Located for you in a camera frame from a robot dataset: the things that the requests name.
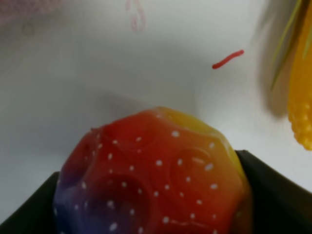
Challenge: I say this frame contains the yellow toy corn cob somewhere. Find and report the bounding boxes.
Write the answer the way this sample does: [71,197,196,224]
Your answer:
[270,0,312,151]

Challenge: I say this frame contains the rainbow dimpled ball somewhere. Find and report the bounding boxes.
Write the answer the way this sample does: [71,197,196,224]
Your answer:
[53,107,253,234]

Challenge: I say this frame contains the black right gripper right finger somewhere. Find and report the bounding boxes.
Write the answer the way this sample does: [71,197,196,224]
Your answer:
[236,150,312,234]

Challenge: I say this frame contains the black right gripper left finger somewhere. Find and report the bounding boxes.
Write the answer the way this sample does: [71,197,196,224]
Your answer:
[0,172,59,234]

